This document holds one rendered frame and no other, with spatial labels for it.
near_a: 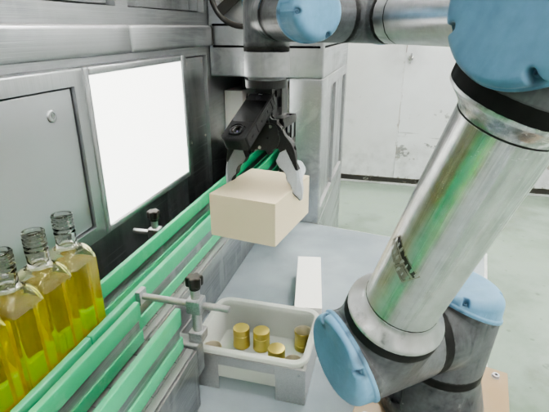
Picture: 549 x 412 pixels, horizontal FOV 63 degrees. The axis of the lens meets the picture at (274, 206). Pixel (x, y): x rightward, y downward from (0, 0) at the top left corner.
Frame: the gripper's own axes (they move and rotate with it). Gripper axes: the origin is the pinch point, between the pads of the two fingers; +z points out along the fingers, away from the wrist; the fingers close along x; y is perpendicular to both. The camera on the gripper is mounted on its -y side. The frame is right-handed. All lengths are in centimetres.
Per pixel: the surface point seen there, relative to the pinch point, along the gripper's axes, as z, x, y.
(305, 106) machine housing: -5, 17, 69
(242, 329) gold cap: 29.5, 4.4, -0.7
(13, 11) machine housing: -30.2, 36.1, -14.4
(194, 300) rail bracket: 14.2, 5.3, -15.1
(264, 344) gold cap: 31.9, -0.5, -0.4
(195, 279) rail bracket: 10.2, 4.9, -15.1
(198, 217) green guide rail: 19.0, 30.8, 25.6
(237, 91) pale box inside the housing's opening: -8, 45, 76
